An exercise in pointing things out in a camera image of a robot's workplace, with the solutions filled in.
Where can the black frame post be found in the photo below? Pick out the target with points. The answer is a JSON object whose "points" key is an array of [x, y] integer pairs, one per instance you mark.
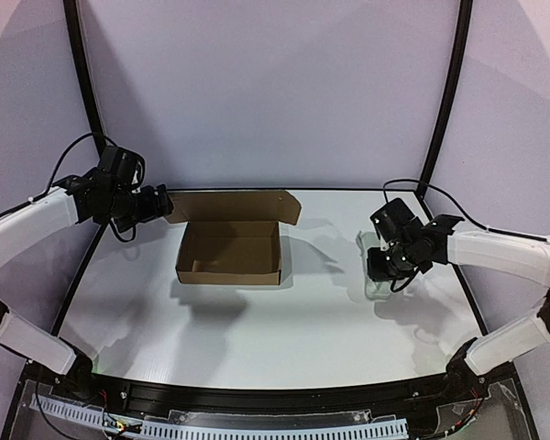
{"points": [[75, 34], [448, 96]]}

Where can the brown cardboard box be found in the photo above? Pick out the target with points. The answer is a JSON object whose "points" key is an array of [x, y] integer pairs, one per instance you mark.
{"points": [[232, 237]]}

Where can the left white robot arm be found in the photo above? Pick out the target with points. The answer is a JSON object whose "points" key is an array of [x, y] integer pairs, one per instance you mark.
{"points": [[111, 194]]}

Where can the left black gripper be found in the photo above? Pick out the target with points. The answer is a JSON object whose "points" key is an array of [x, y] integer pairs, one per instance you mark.
{"points": [[155, 202]]}

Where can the right black frame post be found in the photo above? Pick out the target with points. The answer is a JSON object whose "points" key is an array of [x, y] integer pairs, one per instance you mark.
{"points": [[448, 96]]}

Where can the white slotted cable duct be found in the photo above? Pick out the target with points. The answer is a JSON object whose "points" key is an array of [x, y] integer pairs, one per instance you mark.
{"points": [[203, 425]]}

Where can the left black frame post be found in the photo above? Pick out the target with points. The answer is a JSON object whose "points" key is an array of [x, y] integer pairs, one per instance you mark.
{"points": [[75, 34]]}

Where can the pale green glasses case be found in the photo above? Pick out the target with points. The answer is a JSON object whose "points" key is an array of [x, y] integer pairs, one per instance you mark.
{"points": [[374, 290]]}

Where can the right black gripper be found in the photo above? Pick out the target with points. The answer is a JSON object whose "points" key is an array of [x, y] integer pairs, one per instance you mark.
{"points": [[380, 266]]}

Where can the black front frame rail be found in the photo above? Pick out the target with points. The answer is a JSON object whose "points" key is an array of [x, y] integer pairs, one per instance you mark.
{"points": [[152, 398]]}

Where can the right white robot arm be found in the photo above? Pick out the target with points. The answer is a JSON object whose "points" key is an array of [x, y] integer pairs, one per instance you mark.
{"points": [[402, 247]]}

